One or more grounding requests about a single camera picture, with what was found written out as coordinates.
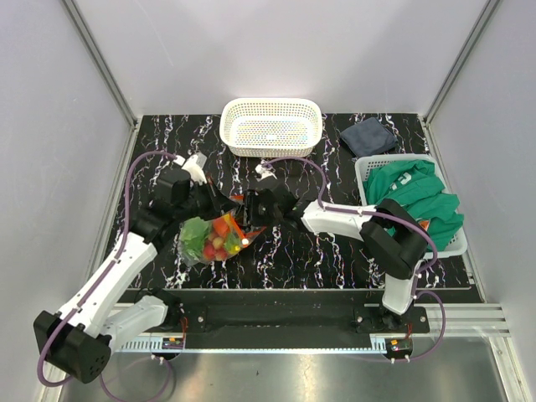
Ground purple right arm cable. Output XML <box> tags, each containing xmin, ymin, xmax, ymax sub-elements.
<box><xmin>263</xmin><ymin>157</ymin><xmax>448</xmax><ymax>363</ymax></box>

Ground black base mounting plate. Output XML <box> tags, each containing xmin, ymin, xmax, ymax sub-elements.
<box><xmin>169</xmin><ymin>289</ymin><xmax>430</xmax><ymax>353</ymax></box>

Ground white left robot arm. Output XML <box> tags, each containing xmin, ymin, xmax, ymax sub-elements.
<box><xmin>33</xmin><ymin>168</ymin><xmax>238</xmax><ymax>387</ymax></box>

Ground green garment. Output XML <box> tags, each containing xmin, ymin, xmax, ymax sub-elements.
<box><xmin>363</xmin><ymin>159</ymin><xmax>464</xmax><ymax>252</ymax></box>

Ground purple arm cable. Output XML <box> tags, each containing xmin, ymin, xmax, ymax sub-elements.
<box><xmin>36</xmin><ymin>150</ymin><xmax>185</xmax><ymax>401</ymax></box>
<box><xmin>263</xmin><ymin>157</ymin><xmax>448</xmax><ymax>363</ymax></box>

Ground red fake strawberries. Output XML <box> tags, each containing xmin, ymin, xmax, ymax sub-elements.
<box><xmin>203</xmin><ymin>236</ymin><xmax>229</xmax><ymax>261</ymax></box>

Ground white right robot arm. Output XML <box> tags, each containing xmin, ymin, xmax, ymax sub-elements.
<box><xmin>234</xmin><ymin>178</ymin><xmax>429</xmax><ymax>332</ymax></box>

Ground red fake chili pepper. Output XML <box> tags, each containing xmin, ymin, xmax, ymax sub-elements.
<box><xmin>212</xmin><ymin>214</ymin><xmax>244</xmax><ymax>240</ymax></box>

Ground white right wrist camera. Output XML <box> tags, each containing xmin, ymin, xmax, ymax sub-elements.
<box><xmin>255</xmin><ymin>164</ymin><xmax>276</xmax><ymax>182</ymax></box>

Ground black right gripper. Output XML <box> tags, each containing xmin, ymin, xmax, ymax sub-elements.
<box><xmin>234</xmin><ymin>190</ymin><xmax>281</xmax><ymax>227</ymax></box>

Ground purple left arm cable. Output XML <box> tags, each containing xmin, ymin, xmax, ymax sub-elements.
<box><xmin>36</xmin><ymin>150</ymin><xmax>185</xmax><ymax>401</ymax></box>

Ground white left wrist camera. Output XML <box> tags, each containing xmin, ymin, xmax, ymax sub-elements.
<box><xmin>173</xmin><ymin>152</ymin><xmax>208</xmax><ymax>184</ymax></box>

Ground dark blue folded cloth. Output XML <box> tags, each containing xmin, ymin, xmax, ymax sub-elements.
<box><xmin>340</xmin><ymin>117</ymin><xmax>398</xmax><ymax>157</ymax></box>

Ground green fake lettuce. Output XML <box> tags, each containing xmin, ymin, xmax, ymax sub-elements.
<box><xmin>179</xmin><ymin>218</ymin><xmax>210</xmax><ymax>265</ymax></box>

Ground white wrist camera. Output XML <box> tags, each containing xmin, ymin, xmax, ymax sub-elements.
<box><xmin>173</xmin><ymin>152</ymin><xmax>208</xmax><ymax>184</ymax></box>
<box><xmin>255</xmin><ymin>164</ymin><xmax>276</xmax><ymax>182</ymax></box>

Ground yellow fake banana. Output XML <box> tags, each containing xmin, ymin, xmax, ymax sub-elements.
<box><xmin>224</xmin><ymin>239</ymin><xmax>250</xmax><ymax>255</ymax></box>

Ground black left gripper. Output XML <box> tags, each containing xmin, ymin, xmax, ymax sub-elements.
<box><xmin>176</xmin><ymin>176</ymin><xmax>239</xmax><ymax>223</ymax></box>

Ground white perforated plastic basket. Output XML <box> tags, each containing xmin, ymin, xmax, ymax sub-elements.
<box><xmin>219</xmin><ymin>97</ymin><xmax>323</xmax><ymax>158</ymax></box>

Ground clear zip top bag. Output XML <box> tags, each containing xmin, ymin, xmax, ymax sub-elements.
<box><xmin>178</xmin><ymin>195</ymin><xmax>266</xmax><ymax>266</ymax></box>

